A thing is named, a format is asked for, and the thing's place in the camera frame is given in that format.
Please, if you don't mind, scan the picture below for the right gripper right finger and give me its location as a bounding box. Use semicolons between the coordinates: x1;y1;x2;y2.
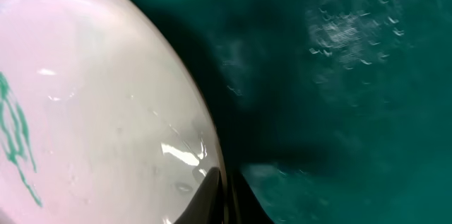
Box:
229;171;274;224

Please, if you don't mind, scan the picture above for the teal plastic tray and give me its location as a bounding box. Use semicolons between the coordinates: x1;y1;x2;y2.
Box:
132;0;451;223

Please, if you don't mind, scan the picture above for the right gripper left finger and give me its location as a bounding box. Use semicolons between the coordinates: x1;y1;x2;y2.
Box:
174;167;223;224

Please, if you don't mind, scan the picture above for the white plate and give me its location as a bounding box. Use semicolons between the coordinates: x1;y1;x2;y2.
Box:
1;0;225;224

